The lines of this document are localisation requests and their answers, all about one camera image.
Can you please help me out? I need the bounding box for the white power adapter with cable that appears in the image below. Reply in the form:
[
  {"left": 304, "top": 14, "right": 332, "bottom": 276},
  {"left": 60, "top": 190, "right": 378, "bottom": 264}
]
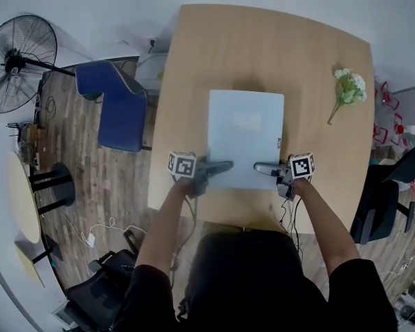
[{"left": 57, "top": 205, "right": 148, "bottom": 248}]

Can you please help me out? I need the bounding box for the white storage box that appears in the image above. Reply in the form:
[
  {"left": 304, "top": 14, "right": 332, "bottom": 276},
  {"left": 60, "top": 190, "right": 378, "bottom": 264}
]
[{"left": 136, "top": 52, "right": 169, "bottom": 96}]

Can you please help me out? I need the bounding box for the white artificial flower bouquet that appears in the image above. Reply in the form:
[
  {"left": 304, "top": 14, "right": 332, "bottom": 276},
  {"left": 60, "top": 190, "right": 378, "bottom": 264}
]
[{"left": 327, "top": 68, "right": 368, "bottom": 125}]

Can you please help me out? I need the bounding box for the round light wooden table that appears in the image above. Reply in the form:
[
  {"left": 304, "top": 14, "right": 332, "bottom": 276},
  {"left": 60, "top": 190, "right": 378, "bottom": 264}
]
[{"left": 1, "top": 149, "right": 77, "bottom": 288}]

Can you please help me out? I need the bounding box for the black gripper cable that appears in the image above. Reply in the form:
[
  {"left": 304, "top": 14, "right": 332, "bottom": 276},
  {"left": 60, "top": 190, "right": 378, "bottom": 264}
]
[
  {"left": 279, "top": 195, "right": 304, "bottom": 255},
  {"left": 169, "top": 195, "right": 199, "bottom": 273}
]

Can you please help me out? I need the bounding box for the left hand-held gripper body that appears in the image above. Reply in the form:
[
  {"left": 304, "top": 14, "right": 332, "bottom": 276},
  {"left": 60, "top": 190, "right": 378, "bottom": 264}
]
[{"left": 167, "top": 151, "right": 210, "bottom": 200}]

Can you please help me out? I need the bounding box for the black mesh office chair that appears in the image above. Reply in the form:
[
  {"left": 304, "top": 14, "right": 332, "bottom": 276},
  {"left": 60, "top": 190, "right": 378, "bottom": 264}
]
[{"left": 64, "top": 249, "right": 139, "bottom": 332}]

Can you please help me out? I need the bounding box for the cardboard box with wires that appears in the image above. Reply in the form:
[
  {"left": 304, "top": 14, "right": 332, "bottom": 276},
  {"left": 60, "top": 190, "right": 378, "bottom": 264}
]
[{"left": 7, "top": 122, "right": 48, "bottom": 167}]

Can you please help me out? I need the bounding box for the person's black clothing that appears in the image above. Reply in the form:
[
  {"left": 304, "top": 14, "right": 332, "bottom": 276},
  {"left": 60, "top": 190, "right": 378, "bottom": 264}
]
[{"left": 113, "top": 228, "right": 400, "bottom": 332}]

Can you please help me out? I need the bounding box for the person's left forearm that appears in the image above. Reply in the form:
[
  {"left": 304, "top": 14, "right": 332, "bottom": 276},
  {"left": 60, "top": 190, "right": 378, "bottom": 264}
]
[{"left": 134, "top": 178, "right": 194, "bottom": 273}]

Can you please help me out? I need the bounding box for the red and white clutter pile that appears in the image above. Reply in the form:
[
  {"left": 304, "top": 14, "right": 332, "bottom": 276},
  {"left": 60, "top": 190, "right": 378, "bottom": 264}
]
[{"left": 372, "top": 80, "right": 415, "bottom": 151}]

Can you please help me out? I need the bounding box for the black standing fan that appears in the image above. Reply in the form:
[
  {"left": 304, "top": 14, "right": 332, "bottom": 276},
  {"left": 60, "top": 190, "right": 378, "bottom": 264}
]
[{"left": 0, "top": 15, "right": 77, "bottom": 114}]

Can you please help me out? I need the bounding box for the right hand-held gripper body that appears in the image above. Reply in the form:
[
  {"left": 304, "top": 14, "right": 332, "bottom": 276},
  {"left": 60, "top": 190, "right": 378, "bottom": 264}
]
[{"left": 275, "top": 152, "right": 316, "bottom": 201}]

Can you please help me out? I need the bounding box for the silver laptop item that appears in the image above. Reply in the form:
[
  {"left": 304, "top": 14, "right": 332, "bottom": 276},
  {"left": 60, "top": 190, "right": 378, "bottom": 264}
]
[{"left": 206, "top": 89, "right": 285, "bottom": 190}]

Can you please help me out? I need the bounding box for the person's right forearm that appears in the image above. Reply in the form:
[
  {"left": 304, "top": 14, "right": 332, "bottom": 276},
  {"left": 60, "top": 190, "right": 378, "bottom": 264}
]
[{"left": 292, "top": 177, "right": 362, "bottom": 275}]

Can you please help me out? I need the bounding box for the blue upholstered chair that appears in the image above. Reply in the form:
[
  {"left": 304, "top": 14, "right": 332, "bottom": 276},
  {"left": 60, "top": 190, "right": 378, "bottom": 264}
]
[{"left": 75, "top": 59, "right": 149, "bottom": 154}]

